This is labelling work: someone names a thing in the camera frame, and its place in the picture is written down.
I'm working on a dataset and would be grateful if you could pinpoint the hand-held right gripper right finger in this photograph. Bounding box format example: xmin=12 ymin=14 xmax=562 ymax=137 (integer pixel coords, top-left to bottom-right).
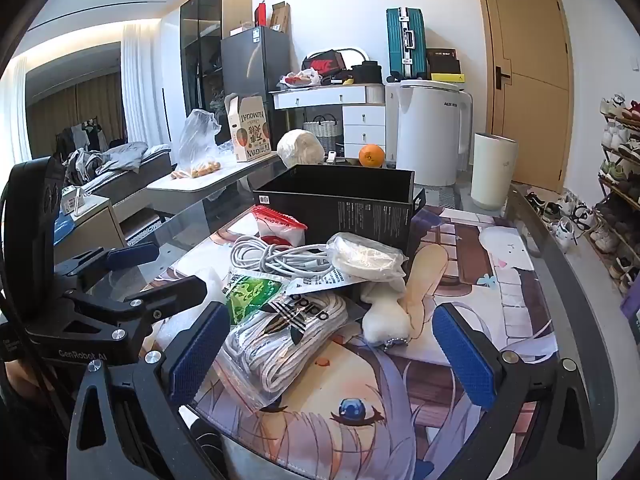
xmin=431 ymin=302 xmax=599 ymax=480

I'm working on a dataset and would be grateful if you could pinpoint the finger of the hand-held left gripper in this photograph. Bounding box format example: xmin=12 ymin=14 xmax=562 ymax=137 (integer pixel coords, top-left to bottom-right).
xmin=52 ymin=241 xmax=162 ymax=291
xmin=61 ymin=275 xmax=209 ymax=344

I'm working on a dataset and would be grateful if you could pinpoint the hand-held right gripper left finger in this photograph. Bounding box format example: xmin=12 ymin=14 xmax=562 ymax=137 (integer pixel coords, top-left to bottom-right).
xmin=66 ymin=301 xmax=232 ymax=480

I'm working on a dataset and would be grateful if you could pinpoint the green printed packet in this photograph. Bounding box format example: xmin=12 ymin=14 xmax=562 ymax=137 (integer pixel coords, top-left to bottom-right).
xmin=222 ymin=267 xmax=286 ymax=333

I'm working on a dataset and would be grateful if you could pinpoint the bag of white shoelaces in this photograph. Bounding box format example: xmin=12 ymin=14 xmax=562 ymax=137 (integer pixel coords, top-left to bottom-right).
xmin=220 ymin=290 xmax=351 ymax=413

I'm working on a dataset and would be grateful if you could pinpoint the red white snack packet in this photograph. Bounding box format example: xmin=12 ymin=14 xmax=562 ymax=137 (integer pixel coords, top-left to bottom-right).
xmin=250 ymin=205 xmax=308 ymax=251

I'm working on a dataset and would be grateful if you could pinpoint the black cardboard box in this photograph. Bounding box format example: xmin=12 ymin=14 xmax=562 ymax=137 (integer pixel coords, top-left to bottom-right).
xmin=251 ymin=163 xmax=427 ymax=266

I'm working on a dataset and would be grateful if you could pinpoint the beige nightstand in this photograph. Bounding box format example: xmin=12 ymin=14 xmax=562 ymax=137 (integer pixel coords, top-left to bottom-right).
xmin=52 ymin=192 xmax=126 ymax=251

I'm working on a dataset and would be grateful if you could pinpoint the white plush toy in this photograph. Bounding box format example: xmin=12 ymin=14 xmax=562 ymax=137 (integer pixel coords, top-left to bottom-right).
xmin=359 ymin=275 xmax=426 ymax=351

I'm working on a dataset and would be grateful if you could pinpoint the bed with grey clothes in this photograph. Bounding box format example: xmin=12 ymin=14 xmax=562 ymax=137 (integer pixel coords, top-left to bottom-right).
xmin=62 ymin=142 xmax=173 ymax=211

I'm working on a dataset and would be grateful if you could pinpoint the white side table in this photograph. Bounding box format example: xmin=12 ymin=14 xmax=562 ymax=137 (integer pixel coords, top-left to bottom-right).
xmin=145 ymin=152 xmax=281 ymax=221

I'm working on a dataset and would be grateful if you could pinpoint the clothes rack with garments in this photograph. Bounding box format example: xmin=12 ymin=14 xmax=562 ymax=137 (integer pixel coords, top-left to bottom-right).
xmin=55 ymin=119 xmax=123 ymax=153

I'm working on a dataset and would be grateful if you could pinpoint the clear plastic bag of kumquats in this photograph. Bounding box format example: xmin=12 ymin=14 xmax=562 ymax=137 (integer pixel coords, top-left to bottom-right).
xmin=170 ymin=108 xmax=236 ymax=181

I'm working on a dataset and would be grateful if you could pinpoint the white printed packet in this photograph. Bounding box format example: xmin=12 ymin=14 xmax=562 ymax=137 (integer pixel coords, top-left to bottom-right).
xmin=282 ymin=270 xmax=366 ymax=296

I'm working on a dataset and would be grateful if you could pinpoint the white pouch in plastic wrap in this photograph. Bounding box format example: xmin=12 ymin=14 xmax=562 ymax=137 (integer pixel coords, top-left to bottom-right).
xmin=326 ymin=232 xmax=410 ymax=281

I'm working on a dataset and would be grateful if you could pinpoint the printed cardboard fruit box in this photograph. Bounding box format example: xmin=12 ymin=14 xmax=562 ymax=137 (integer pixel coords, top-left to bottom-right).
xmin=223 ymin=92 xmax=273 ymax=162

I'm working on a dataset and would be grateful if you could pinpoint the white curtain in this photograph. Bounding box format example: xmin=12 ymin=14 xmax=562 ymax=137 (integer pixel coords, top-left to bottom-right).
xmin=121 ymin=20 xmax=173 ymax=151

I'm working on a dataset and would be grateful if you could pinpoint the purple flat item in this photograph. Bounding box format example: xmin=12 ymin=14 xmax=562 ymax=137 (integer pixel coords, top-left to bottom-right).
xmin=620 ymin=280 xmax=640 ymax=333

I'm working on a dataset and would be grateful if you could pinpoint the group of loose sneakers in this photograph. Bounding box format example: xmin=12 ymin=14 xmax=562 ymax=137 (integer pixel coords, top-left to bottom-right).
xmin=522 ymin=187 xmax=593 ymax=253

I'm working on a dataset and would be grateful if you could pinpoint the wrapped napa cabbage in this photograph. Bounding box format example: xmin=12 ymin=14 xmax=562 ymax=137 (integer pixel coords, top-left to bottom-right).
xmin=276 ymin=129 xmax=326 ymax=167

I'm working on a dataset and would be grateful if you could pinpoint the white cylindrical bin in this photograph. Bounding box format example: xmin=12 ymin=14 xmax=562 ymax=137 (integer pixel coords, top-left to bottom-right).
xmin=470 ymin=132 xmax=519 ymax=211

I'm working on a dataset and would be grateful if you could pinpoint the woven basket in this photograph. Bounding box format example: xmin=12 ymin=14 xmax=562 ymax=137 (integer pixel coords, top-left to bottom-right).
xmin=302 ymin=115 xmax=343 ymax=150

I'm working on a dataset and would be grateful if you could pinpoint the orange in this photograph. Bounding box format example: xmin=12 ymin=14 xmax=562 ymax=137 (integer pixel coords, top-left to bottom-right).
xmin=358 ymin=143 xmax=387 ymax=168

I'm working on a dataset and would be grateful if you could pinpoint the dark grey refrigerator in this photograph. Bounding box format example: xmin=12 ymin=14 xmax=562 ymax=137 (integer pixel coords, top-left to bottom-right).
xmin=220 ymin=26 xmax=292 ymax=133

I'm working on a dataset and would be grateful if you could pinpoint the dark glass cabinet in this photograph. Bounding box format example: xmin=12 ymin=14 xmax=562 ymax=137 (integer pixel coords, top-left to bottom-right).
xmin=179 ymin=0 xmax=253 ymax=121

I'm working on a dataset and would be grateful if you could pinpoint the white washing machine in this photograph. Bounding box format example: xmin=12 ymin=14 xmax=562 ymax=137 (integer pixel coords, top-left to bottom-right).
xmin=385 ymin=79 xmax=473 ymax=187

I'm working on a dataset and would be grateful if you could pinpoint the shoe rack with shoes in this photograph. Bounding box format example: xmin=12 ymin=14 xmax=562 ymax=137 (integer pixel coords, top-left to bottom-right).
xmin=590 ymin=92 xmax=640 ymax=301

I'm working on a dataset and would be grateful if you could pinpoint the plastic bag of food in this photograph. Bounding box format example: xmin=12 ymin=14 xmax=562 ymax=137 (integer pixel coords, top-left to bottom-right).
xmin=278 ymin=67 xmax=322 ymax=90

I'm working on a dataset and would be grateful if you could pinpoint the white vanity desk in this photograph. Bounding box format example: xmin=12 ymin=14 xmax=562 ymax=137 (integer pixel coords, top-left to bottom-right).
xmin=270 ymin=84 xmax=387 ymax=161

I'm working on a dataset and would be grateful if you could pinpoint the red black shoe box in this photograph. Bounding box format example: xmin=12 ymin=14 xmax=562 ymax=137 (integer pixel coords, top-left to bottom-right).
xmin=301 ymin=50 xmax=346 ymax=78

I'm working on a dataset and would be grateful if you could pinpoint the brown cardboard box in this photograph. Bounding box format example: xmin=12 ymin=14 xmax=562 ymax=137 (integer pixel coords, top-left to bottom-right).
xmin=270 ymin=2 xmax=292 ymax=33

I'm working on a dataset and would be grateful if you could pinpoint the wooden door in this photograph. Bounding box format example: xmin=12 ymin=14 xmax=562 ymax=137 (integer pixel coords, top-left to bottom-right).
xmin=472 ymin=0 xmax=576 ymax=193

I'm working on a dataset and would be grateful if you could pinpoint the black bag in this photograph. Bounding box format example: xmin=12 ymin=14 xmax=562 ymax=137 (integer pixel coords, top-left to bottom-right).
xmin=350 ymin=60 xmax=383 ymax=85

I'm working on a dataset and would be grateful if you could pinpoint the white oval mirror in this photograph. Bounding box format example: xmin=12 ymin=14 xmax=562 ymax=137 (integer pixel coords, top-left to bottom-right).
xmin=334 ymin=46 xmax=371 ymax=68

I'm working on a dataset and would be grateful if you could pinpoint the black flat box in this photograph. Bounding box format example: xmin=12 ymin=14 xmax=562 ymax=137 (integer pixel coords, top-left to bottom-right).
xmin=426 ymin=48 xmax=462 ymax=81

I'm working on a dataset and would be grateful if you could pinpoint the teal suitcase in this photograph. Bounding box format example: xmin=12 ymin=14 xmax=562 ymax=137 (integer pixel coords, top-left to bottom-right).
xmin=385 ymin=7 xmax=427 ymax=81

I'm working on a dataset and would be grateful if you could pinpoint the white coiled cable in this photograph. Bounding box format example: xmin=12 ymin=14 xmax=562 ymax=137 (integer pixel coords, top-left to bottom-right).
xmin=231 ymin=235 xmax=336 ymax=281

